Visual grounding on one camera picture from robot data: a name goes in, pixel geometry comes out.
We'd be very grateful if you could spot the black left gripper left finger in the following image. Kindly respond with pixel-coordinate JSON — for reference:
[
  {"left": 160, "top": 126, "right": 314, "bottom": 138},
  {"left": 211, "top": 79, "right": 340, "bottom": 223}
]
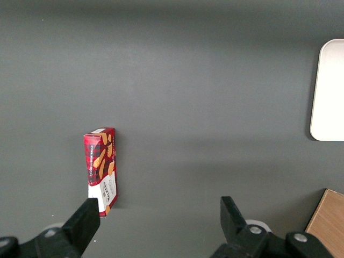
[{"left": 0, "top": 197, "right": 102, "bottom": 258}]

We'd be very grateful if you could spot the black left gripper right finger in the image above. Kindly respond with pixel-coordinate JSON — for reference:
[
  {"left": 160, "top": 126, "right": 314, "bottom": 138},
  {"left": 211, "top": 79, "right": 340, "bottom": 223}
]
[{"left": 209, "top": 196, "right": 337, "bottom": 258}]

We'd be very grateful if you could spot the white rectangular plastic tray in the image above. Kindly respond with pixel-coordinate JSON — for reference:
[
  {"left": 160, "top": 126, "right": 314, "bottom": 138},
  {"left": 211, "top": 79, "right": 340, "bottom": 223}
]
[{"left": 310, "top": 39, "right": 344, "bottom": 141}]

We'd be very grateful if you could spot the red tartan shortbread box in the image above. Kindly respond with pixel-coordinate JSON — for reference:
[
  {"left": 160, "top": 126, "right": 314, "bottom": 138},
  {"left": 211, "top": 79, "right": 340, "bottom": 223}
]
[{"left": 83, "top": 127, "right": 118, "bottom": 218}]

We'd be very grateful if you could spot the light wooden board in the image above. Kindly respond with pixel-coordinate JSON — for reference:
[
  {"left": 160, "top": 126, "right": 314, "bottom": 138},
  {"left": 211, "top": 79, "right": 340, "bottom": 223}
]
[{"left": 305, "top": 188, "right": 344, "bottom": 258}]

